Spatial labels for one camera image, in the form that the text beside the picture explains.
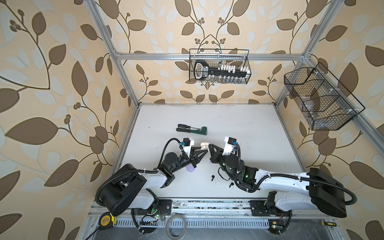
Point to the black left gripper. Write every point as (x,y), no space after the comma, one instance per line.
(192,158)

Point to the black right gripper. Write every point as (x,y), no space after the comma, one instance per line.
(214,157)

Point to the purple earbud charging case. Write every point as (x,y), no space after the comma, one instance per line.
(190,168)

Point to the cream earbud charging case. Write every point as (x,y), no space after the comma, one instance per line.
(204,146)

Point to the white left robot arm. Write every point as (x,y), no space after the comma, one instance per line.
(131,189)

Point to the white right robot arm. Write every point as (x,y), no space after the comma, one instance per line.
(313,190)

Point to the grey tape roll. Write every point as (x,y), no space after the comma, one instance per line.
(176,227)

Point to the yellow tape measure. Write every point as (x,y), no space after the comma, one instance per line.
(106,221)

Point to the small yellow black screwdriver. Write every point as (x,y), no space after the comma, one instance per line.
(331,224)

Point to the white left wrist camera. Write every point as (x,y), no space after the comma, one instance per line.
(186,147)

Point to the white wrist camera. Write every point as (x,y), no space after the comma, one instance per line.
(230,146)
(186,147)

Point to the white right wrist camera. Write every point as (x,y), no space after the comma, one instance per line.
(230,146)

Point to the green black-handled hand tool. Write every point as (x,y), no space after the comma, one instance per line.
(199,131)

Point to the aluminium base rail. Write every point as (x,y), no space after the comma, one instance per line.
(209,208)

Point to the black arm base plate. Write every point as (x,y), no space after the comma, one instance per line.
(162,207)

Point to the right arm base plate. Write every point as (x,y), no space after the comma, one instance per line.
(259,209)

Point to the socket set rail in basket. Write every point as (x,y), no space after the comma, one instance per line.
(204,71)

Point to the black wire basket back wall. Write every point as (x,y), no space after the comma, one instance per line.
(225,56)

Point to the black wire basket wall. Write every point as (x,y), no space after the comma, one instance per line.
(326,103)
(225,56)

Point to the black wire basket right wall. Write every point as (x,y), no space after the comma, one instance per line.
(326,103)

